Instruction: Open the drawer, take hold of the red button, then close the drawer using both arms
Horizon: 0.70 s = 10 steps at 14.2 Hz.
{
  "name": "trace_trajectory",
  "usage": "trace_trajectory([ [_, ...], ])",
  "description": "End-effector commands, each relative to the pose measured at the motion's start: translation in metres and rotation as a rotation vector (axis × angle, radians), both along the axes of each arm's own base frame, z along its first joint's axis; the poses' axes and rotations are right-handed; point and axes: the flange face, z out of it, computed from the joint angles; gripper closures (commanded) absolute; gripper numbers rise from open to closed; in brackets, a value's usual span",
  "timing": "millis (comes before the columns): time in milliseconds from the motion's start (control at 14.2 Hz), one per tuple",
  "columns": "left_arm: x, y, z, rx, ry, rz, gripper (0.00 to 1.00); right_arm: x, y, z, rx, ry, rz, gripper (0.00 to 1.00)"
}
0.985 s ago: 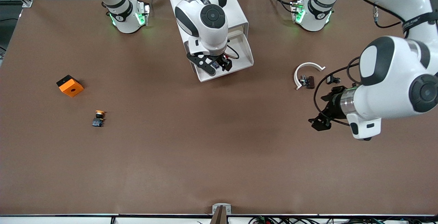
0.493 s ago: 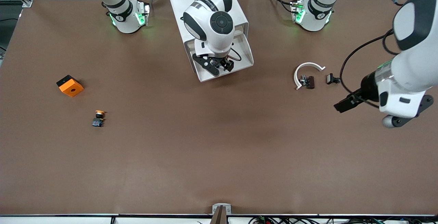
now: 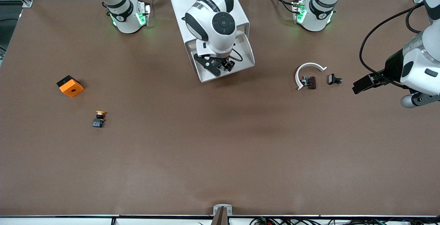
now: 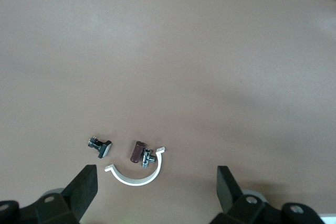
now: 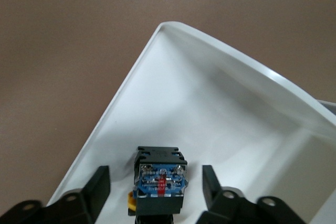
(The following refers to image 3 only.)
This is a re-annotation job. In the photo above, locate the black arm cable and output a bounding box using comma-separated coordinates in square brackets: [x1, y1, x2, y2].
[359, 2, 427, 89]
[191, 0, 243, 62]

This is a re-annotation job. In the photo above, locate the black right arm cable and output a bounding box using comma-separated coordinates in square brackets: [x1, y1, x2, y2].
[191, 0, 243, 62]

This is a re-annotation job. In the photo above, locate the white curved plastic piece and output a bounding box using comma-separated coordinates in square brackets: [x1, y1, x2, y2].
[296, 62, 328, 91]

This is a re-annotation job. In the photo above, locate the orange box with hole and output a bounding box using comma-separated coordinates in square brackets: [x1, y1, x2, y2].
[56, 75, 85, 98]

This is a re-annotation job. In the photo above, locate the metal table edge rail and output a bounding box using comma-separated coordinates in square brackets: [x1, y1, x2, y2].
[0, 214, 440, 219]

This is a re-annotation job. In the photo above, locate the brown table cover sheet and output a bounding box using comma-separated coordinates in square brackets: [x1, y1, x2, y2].
[0, 0, 440, 216]

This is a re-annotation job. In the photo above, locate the white drawer cabinet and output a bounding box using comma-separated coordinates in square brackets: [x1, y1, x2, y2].
[166, 0, 250, 78]

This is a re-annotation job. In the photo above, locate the yellow mushroom push button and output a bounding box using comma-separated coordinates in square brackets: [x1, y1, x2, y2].
[92, 110, 107, 128]

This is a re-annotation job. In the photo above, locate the small brown switch component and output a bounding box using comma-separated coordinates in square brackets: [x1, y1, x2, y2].
[302, 76, 317, 90]

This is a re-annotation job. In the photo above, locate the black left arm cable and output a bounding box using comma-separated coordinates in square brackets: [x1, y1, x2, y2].
[359, 2, 427, 89]

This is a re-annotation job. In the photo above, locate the grey metal bracket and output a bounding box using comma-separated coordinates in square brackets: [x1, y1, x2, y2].
[213, 204, 233, 216]

